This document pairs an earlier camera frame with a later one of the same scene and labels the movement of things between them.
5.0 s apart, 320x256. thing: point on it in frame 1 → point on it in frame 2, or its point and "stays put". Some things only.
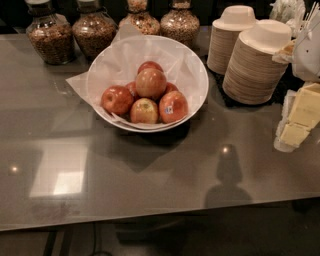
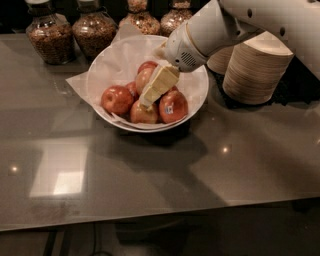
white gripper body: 309,60 → 179,48
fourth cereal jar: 180,23 stays put
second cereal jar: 93,29 stays put
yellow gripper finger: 300,114 → 161,80
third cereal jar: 137,13 stays put
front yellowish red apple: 144,111 stays put
